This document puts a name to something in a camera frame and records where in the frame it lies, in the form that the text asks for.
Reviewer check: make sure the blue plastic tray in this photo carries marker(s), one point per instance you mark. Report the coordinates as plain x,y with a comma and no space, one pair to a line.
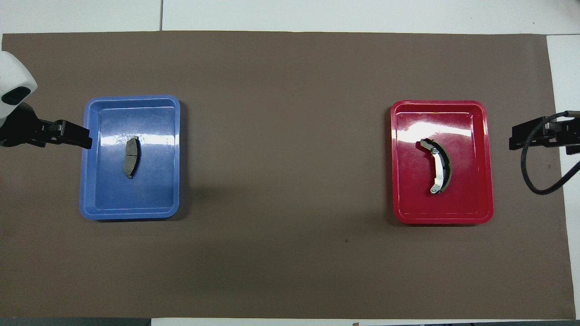
149,190

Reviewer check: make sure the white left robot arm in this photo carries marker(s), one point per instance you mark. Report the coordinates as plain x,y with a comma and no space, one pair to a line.
13,72

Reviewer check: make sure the red plastic tray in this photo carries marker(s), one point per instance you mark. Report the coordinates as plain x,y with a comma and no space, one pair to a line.
466,199

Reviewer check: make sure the curved metal brake shoe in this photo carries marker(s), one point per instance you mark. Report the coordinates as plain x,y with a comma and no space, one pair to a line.
438,165

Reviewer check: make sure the brown table mat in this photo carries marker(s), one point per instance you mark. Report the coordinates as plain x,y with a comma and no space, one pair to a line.
290,181

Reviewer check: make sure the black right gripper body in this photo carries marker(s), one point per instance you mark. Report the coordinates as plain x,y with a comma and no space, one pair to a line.
564,136

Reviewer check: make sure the dark grey brake pad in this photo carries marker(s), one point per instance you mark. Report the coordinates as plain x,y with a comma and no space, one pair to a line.
132,157

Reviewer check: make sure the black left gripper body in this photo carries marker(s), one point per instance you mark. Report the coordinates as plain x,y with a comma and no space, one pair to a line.
22,127

